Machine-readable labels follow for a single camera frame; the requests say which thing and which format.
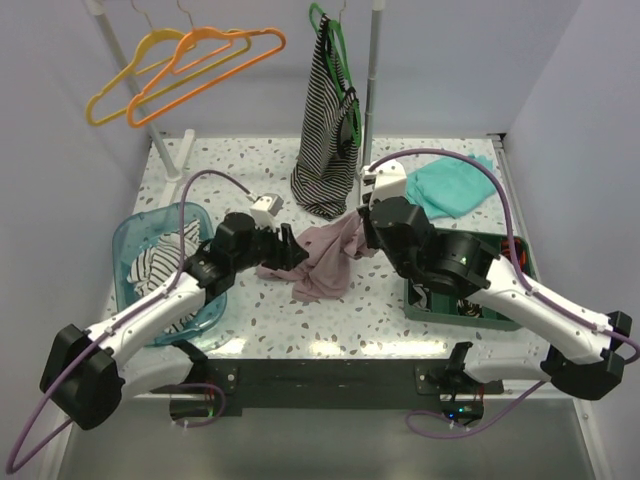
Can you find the black white striped top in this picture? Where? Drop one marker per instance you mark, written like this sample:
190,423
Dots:
326,164

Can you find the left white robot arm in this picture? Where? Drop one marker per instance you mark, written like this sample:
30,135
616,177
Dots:
84,373

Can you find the zebra striped garment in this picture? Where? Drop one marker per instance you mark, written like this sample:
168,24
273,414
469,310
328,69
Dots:
154,265

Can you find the green hanger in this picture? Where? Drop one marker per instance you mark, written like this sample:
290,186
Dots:
338,46

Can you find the orange hanger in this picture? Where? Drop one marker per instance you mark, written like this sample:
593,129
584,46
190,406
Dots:
266,42

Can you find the pink tank top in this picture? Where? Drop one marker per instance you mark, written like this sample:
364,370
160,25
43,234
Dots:
326,273

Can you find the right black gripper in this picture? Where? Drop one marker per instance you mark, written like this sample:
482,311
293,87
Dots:
369,238

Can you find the green compartment tray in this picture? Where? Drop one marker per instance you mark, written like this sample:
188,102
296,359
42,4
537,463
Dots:
491,319

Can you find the white clothes rack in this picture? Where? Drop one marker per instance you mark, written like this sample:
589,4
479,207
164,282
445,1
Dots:
124,92

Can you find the orange black rolled belt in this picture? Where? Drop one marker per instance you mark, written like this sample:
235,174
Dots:
510,250

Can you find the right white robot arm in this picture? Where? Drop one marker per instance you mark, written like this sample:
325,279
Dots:
574,349

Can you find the yellow hanger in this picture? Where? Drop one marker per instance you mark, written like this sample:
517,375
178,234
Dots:
130,70

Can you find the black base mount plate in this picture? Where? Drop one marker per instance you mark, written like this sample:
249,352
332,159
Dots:
229,386

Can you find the black white patterned roll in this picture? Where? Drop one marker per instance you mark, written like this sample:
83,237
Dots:
422,298

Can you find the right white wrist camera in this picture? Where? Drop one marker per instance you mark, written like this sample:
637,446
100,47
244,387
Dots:
386,181

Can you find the teal cloth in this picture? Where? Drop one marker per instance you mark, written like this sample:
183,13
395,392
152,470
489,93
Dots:
448,188

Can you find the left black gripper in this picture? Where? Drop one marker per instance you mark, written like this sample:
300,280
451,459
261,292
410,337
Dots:
289,258

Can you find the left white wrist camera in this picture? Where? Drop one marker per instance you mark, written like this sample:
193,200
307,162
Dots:
265,209

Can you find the teal plastic basin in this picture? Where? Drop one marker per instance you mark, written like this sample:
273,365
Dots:
142,231

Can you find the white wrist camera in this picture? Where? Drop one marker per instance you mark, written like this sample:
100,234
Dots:
386,181
265,209

